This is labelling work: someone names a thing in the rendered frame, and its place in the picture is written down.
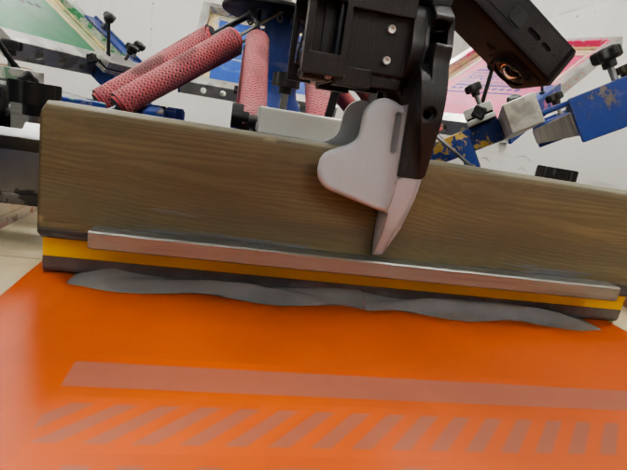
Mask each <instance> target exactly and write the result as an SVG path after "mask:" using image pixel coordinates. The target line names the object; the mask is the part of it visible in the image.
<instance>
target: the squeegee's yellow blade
mask: <svg viewBox="0 0 627 470"><path fill-rule="evenodd" d="M87 245H88V242H85V241H76V240H67V239H58V238H49V237H43V255H45V256H64V257H73V258H84V259H93V260H103V261H113V262H123V263H133V264H142V265H152V266H162V267H172V268H181V269H192V270H210V271H220V272H230V273H240V274H250V275H259V276H270V277H279V278H289V279H299V280H309V281H318V282H328V283H347V284H357V285H366V286H377V287H386V288H396V289H406V290H416V291H426V292H436V293H445V294H456V295H465V296H475V297H494V298H503V299H513V300H523V301H533V302H543V303H552V304H563V305H572V306H582V307H592V308H602V309H611V310H621V307H622V304H623V301H624V299H625V297H621V296H618V299H617V300H616V301H609V300H600V299H590V298H581V297H563V296H554V295H544V294H535V293H525V292H516V291H507V290H497V289H488V288H479V287H469V286H460V285H450V284H441V283H423V282H414V281H404V280H395V279H385V278H376V277H367V276H357V275H347V274H338V273H328V272H319V271H309V270H292V269H282V268H273V267H263V266H254V265H245V264H235V263H226V262H216V261H207V260H198V259H188V258H179V257H169V256H152V255H142V254H133V253H123V252H114V251H105V250H95V249H90V248H88V247H87Z"/></svg>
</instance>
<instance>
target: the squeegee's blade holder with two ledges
mask: <svg viewBox="0 0 627 470"><path fill-rule="evenodd" d="M87 247H88V248H90V249H95V250H105V251H114V252H123V253H133V254H142V255H152V256H169V257H179V258H188V259H198V260H207V261H216V262H226V263H235V264H245V265H254V266H263V267H273V268H282V269H292V270H309V271H319V272H328V273H338V274H347V275H357V276H367V277H376V278H385V279H395V280H404V281H414V282H423V283H441V284H450V285H460V286H469V287H479V288H488V289H497V290H507V291H516V292H525V293H535V294H544V295H554V296H563V297H581V298H590V299H600V300H609V301H616V300H617V299H618V296H619V293H620V287H618V286H616V285H614V284H612V283H609V282H603V281H595V280H586V279H578V278H569V277H561V276H551V275H543V274H534V273H526V272H518V271H509V270H492V269H484V268H475V267H467V266H458V265H450V264H441V263H433V262H424V261H415V260H407V259H398V258H390V257H381V256H365V255H356V254H347V253H339V252H330V251H322V250H314V249H305V248H296V247H287V246H279V245H270V244H262V243H253V242H237V241H228V240H220V239H211V238H203V237H194V236H186V235H177V234H168V233H159V232H151V231H142V230H134V229H126V228H110V227H100V226H93V227H92V228H91V229H90V230H89V231H88V245H87Z"/></svg>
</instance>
